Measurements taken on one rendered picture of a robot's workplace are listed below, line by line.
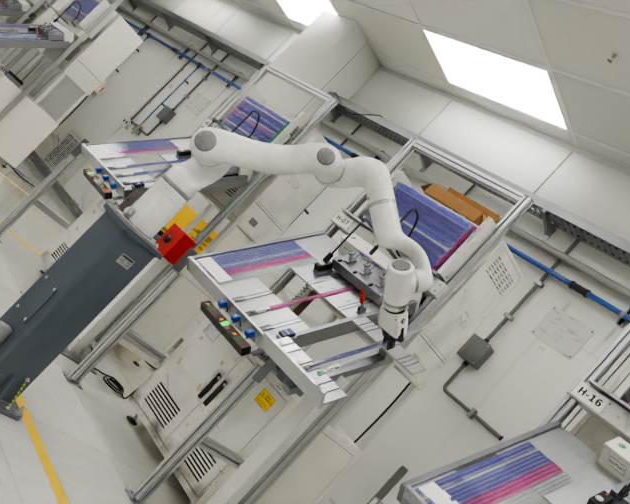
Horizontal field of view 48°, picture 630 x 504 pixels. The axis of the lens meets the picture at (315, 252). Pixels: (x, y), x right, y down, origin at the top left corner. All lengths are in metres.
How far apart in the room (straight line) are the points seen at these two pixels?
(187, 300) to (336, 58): 2.87
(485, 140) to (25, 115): 4.01
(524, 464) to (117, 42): 5.60
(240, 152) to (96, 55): 4.75
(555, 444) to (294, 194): 2.32
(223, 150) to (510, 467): 1.33
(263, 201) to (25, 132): 3.36
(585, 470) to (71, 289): 1.71
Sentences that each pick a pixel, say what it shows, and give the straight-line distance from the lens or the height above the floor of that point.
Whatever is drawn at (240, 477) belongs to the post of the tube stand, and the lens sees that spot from 2.60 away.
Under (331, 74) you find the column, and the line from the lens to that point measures 6.30.
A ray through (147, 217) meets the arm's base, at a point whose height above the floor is 0.76.
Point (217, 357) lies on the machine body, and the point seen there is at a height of 0.49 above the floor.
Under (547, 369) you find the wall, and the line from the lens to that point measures 4.37.
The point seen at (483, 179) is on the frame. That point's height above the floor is 1.87.
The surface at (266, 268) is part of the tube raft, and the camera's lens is 3.07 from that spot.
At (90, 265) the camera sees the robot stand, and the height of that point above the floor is 0.53.
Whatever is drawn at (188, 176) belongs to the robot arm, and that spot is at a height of 0.95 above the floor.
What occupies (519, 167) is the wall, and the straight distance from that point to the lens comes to 5.23.
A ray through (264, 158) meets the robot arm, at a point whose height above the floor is 1.16.
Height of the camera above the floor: 0.86
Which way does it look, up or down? 5 degrees up
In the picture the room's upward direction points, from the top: 44 degrees clockwise
